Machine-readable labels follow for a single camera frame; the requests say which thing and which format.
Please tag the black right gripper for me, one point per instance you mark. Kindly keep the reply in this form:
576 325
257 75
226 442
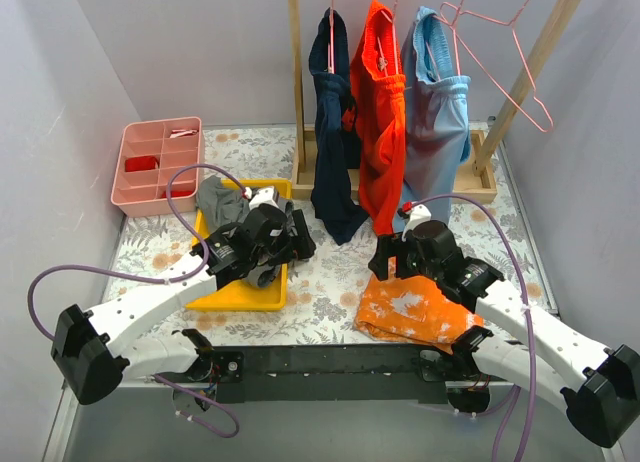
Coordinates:
382 257

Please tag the light blue shorts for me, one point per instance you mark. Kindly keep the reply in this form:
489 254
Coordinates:
437 132

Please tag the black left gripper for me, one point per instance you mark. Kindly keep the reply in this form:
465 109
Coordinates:
298 234

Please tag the pink divided organizer box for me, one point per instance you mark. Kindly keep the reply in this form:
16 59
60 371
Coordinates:
137 194

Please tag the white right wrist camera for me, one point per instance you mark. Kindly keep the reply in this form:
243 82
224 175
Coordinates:
413 214

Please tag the wooden clothes rack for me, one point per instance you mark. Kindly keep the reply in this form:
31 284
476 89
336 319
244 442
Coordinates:
475 178

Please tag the navy blue shorts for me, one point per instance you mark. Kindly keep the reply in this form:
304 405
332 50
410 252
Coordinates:
338 145

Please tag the pink hanger with navy shorts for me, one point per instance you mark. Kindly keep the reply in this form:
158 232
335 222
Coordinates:
331 48

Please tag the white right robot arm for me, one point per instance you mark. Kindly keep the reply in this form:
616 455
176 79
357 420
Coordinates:
597 387

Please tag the pink hanger with red shorts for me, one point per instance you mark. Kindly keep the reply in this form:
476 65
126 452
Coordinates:
382 62

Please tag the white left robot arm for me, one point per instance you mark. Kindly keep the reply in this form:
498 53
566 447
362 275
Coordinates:
98 348

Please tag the floral table mat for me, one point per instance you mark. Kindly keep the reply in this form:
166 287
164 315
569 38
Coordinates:
322 294

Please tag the red cloth front compartment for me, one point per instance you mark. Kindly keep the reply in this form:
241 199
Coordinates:
177 194

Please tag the white red cloth back compartment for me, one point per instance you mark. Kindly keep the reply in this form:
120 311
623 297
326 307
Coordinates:
179 133

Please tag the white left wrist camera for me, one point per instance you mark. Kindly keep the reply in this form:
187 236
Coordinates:
267 195

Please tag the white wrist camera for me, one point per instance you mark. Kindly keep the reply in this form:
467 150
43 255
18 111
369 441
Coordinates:
413 214
267 195

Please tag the pink hanger with blue shorts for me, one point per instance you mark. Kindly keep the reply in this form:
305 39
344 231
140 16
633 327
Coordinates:
452 24

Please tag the grey shorts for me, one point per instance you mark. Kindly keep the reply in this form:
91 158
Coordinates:
224 206

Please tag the red orange shorts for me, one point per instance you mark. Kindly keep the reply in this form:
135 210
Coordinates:
381 122

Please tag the orange white folded shorts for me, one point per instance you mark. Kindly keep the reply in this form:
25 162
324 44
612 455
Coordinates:
414 311

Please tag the red folded cloth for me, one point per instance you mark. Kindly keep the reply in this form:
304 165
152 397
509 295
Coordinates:
141 163

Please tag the yellow plastic tray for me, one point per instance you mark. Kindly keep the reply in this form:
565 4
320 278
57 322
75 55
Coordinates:
240 295

